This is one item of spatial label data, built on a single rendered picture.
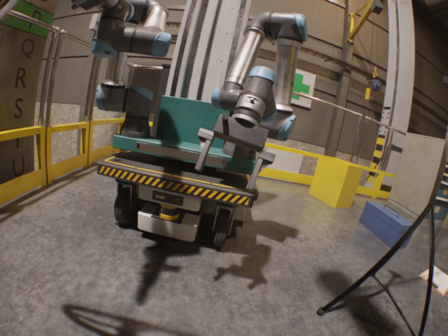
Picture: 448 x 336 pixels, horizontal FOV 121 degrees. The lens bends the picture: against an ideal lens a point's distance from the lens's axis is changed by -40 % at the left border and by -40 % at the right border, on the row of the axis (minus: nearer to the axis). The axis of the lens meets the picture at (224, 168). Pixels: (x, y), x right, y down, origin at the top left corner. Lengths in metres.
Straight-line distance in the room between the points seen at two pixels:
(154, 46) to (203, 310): 0.80
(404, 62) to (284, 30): 3.05
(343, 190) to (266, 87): 1.61
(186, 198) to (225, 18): 0.94
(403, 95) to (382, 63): 6.22
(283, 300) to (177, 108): 0.95
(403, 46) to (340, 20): 5.54
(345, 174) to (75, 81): 8.88
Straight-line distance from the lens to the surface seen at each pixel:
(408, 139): 3.29
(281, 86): 0.84
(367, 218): 1.89
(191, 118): 1.03
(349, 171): 2.03
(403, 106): 3.59
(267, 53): 7.40
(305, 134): 7.49
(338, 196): 2.03
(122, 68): 0.99
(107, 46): 0.61
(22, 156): 2.45
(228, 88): 0.71
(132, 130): 0.97
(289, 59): 0.85
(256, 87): 0.56
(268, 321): 0.76
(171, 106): 1.06
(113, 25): 0.63
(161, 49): 0.61
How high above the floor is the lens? 0.58
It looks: 14 degrees down
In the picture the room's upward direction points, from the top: 11 degrees clockwise
